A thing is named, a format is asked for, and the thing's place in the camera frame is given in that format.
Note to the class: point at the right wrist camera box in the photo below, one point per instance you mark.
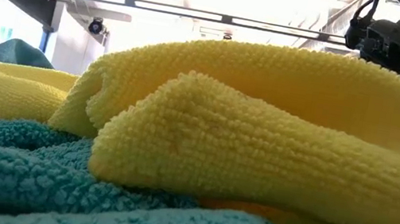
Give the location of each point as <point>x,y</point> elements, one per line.
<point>355,32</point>

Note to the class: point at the blue metal post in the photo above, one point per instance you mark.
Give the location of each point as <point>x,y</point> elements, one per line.
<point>44,45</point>

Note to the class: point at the black wall-mounted camera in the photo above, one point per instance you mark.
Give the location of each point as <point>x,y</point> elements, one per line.
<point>96,26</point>

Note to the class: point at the teal microfiber towel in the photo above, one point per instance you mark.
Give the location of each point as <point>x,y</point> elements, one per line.
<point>8,53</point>
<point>88,207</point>

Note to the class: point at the small black ceiling fixture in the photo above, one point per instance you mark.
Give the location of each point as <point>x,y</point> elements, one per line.
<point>228,36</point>

